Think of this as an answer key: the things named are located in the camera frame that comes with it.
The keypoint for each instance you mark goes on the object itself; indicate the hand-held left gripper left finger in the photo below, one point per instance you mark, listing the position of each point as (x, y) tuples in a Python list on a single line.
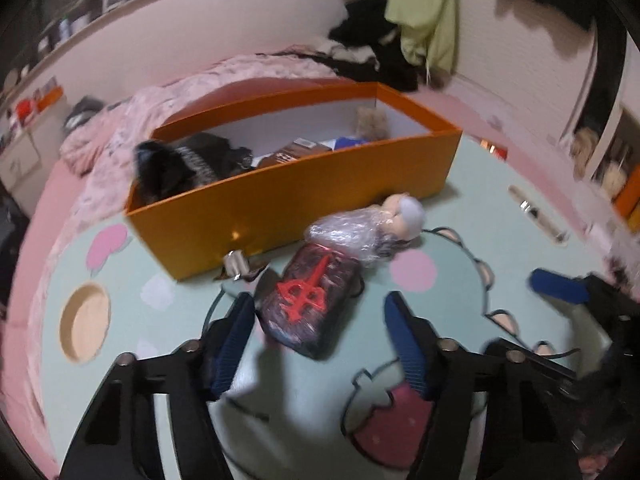
[(232, 345)]

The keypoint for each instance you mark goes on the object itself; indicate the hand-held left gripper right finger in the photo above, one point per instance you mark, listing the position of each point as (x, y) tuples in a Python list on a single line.
[(407, 350)]

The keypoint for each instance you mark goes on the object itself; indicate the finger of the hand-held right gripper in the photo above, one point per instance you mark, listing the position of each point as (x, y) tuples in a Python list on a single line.
[(557, 285), (545, 362)]

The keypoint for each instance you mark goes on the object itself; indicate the black packet with red symbol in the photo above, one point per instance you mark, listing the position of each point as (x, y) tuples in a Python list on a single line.
[(300, 330)]

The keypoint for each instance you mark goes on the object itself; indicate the orange cardboard box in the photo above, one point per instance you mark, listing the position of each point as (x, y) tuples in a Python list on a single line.
[(280, 200)]

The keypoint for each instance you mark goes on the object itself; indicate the glossy black pouch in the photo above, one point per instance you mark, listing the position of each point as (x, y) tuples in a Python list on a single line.
[(160, 170)]

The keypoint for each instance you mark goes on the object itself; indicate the brown drink carton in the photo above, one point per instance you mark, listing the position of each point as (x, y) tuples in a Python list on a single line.
[(295, 152)]

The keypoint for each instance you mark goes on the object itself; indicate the blue tin box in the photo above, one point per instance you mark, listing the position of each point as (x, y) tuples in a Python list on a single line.
[(350, 143)]

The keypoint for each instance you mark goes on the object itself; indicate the small brown fur pompom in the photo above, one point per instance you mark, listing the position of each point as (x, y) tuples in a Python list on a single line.
[(372, 122)]

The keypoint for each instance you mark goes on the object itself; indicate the metal table latch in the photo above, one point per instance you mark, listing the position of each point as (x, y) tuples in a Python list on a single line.
[(537, 212)]

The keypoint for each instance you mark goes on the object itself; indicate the small silver metal clip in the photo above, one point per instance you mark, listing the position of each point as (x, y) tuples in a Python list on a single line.
[(235, 262)]

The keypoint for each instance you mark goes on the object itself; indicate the orange shelf item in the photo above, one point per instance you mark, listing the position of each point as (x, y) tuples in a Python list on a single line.
[(629, 200)]

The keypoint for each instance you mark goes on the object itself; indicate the white patterned mug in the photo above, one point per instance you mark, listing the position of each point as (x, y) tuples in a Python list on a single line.
[(615, 177)]

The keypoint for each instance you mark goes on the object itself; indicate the white-haired doll in plastic wrap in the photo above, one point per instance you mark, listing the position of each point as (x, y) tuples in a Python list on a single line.
[(345, 232)]

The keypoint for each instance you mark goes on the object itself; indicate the beige plush toy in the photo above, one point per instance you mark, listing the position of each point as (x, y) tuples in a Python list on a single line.
[(585, 150)]

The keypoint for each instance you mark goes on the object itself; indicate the white louvered door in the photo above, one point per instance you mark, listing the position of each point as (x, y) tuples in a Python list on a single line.
[(520, 60)]

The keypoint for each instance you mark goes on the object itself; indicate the pink floral blanket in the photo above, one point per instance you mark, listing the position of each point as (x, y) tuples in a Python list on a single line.
[(125, 115)]

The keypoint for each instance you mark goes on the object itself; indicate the dark bundle on bed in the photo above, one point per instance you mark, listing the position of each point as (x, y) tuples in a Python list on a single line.
[(85, 112)]

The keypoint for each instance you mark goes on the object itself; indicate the white nightstand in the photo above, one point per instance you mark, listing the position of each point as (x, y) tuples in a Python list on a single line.
[(20, 160)]

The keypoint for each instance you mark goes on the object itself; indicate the light green hanging garment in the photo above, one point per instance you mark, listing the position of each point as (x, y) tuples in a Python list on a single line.
[(425, 10)]

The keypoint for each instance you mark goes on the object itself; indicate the small orange box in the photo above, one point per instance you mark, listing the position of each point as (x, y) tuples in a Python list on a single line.
[(50, 98)]

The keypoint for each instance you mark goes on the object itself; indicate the small red item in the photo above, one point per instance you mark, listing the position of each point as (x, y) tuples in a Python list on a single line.
[(25, 110)]

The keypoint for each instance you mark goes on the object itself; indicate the pile of black clothes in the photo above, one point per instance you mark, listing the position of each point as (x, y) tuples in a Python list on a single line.
[(370, 25)]

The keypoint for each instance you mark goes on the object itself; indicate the white curved headboard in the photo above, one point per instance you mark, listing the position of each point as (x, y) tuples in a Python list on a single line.
[(200, 25)]

